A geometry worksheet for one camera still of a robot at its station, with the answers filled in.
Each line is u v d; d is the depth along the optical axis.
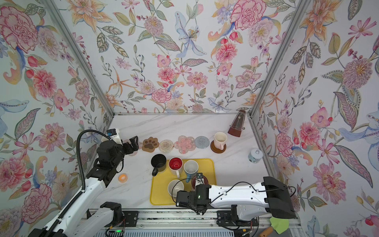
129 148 0.71
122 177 0.86
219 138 0.96
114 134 0.67
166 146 1.01
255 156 0.92
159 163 0.91
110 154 0.59
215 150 0.99
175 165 0.91
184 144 1.04
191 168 0.88
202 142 1.04
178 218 0.76
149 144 1.02
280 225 0.73
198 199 0.50
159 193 0.84
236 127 1.04
